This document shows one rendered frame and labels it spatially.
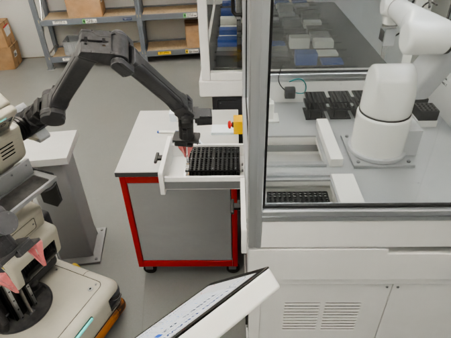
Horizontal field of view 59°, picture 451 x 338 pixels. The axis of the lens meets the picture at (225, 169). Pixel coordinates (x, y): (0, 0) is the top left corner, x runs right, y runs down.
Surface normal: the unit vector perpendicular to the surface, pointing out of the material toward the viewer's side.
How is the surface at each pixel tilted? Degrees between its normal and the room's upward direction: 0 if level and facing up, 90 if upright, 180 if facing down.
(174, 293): 0
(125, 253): 0
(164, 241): 90
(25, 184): 0
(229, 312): 40
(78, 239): 90
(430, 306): 90
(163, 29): 90
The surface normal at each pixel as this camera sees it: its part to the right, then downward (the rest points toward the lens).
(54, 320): -0.03, -0.81
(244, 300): 0.40, -0.35
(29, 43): 0.12, 0.57
